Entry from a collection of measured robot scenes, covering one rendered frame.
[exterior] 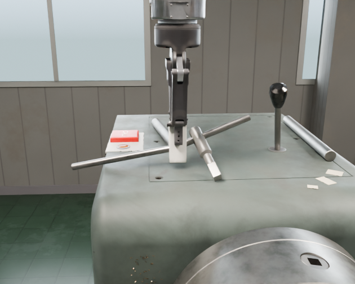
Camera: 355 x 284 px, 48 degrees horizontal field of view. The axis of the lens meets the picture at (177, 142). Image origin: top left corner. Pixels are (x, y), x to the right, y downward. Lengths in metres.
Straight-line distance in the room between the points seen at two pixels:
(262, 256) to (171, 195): 0.17
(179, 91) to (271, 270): 0.30
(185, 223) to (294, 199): 0.17
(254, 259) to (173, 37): 0.35
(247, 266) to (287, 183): 0.21
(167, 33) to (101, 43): 2.72
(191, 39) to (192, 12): 0.04
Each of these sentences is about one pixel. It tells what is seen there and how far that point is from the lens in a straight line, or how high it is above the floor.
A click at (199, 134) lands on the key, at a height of 1.32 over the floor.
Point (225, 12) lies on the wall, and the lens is 3.38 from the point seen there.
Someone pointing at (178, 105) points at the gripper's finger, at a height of 1.38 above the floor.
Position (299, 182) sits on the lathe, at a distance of 0.68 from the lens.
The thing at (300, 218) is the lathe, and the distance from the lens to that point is 0.63.
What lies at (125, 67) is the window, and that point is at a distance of 3.34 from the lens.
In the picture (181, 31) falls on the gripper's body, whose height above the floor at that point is 1.49.
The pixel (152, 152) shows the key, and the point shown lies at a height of 1.28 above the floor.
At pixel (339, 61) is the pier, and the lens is 3.37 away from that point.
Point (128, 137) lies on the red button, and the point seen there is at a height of 1.27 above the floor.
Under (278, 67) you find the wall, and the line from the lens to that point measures 3.51.
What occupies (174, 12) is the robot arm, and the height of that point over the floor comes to 1.52.
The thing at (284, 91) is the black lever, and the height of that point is 1.39.
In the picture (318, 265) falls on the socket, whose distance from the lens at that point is 0.51.
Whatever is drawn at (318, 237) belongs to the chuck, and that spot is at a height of 1.23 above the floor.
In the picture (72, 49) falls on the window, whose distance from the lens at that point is 3.39.
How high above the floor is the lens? 1.51
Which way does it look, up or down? 17 degrees down
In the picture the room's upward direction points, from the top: straight up
